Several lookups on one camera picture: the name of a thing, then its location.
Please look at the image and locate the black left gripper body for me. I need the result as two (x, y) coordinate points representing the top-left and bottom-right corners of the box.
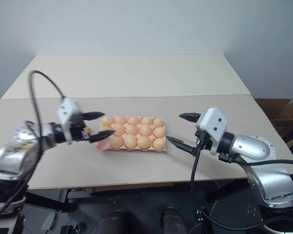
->
(70, 112), (90, 142)

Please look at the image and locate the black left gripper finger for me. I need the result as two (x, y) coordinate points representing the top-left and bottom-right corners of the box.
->
(84, 130), (116, 144)
(83, 111), (106, 121)

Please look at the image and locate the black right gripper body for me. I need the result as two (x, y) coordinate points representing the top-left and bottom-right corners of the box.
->
(194, 129), (212, 153)

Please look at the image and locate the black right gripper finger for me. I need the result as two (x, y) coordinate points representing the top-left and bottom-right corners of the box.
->
(178, 112), (202, 124)
(166, 136), (199, 156)

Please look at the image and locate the pink egg tray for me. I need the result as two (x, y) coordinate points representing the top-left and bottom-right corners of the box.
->
(96, 116), (167, 153)

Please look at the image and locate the dark rounded shape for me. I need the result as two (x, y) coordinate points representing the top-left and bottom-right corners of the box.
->
(162, 207), (184, 234)

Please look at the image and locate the brown cardboard box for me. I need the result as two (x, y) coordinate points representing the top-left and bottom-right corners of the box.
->
(255, 98), (293, 147)

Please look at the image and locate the black ribbed robot joint cover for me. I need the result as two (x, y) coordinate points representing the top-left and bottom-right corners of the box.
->
(258, 203), (293, 234)

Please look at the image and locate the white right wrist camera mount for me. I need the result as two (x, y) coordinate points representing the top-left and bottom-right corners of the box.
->
(195, 107), (229, 156)

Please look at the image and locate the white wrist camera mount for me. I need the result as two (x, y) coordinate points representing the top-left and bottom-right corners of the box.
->
(195, 107), (229, 156)
(57, 97), (83, 145)

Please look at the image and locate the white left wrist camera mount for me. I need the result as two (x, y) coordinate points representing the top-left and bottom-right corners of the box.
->
(57, 97), (83, 145)

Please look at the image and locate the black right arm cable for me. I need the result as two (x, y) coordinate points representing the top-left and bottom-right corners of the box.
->
(218, 152), (293, 172)

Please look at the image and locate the black table frame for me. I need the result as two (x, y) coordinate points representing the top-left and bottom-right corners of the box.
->
(24, 180), (250, 215)

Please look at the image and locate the grey metal bracket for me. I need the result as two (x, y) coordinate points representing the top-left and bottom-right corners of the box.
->
(42, 211), (57, 231)

